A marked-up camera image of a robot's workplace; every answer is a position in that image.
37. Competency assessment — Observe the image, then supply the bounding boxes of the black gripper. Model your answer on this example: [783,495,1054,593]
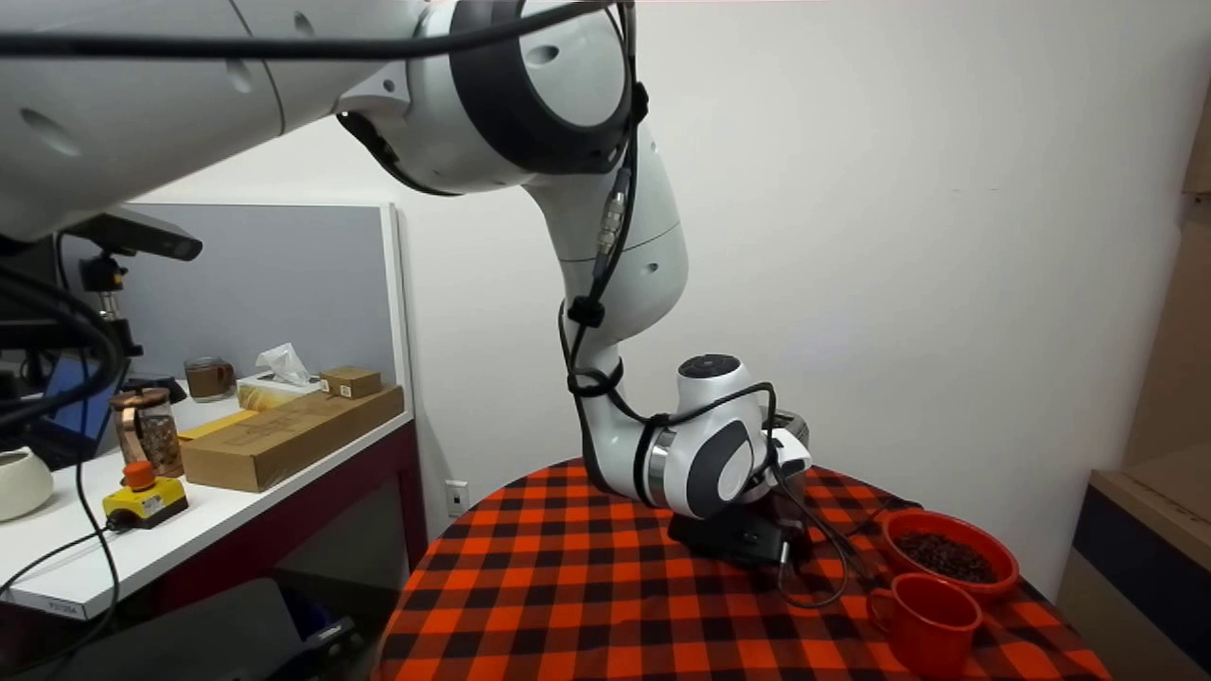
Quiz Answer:
[666,504,797,572]

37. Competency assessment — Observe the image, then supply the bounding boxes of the stainless steel toaster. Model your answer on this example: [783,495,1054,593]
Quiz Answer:
[769,471,893,610]

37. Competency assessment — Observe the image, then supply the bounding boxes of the red bowl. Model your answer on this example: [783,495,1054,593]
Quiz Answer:
[874,504,1024,601]

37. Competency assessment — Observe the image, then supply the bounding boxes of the orange black checkered tablecloth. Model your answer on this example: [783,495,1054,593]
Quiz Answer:
[372,459,1117,681]

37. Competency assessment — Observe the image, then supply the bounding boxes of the dark coffee beans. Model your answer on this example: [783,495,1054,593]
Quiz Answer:
[893,529,1001,587]

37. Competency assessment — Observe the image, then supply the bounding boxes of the red mug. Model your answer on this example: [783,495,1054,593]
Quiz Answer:
[868,568,989,681]

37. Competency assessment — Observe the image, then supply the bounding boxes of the small light wooden box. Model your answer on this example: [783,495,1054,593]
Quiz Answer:
[316,362,388,406]

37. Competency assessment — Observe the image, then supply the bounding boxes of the wooden cabinet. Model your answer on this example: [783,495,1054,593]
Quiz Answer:
[1054,86,1211,681]

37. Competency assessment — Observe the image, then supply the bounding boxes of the flat cardboard box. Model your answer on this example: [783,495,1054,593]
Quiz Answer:
[176,384,410,495]

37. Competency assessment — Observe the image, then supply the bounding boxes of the tissue box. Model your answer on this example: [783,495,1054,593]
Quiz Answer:
[233,342,328,418]

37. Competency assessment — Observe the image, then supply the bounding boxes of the grey divider panel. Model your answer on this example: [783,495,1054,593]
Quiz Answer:
[112,201,417,399]

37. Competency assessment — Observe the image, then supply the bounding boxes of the small dark brown box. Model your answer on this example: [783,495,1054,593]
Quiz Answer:
[183,357,242,406]

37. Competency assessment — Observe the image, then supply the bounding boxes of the yellow device with orange knob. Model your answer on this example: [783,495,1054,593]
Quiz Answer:
[98,459,191,535]

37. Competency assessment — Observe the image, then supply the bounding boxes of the white ceramic bowl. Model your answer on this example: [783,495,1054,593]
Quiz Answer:
[0,444,59,528]

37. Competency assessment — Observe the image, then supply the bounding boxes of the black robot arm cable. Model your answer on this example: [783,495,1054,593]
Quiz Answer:
[0,0,808,509]

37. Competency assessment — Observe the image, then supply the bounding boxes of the white desk with maroon frame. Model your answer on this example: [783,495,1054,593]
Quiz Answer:
[0,406,430,635]

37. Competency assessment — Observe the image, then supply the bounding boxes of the black camera on stand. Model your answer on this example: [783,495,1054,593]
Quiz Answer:
[59,207,207,304]

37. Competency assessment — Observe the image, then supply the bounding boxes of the thick black cable bundle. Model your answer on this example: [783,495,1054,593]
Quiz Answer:
[0,264,137,436]

